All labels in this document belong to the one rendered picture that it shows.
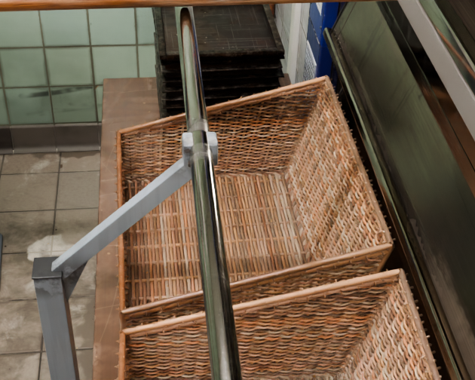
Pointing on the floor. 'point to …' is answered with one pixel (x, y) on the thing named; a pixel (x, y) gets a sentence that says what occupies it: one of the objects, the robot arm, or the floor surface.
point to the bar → (81, 250)
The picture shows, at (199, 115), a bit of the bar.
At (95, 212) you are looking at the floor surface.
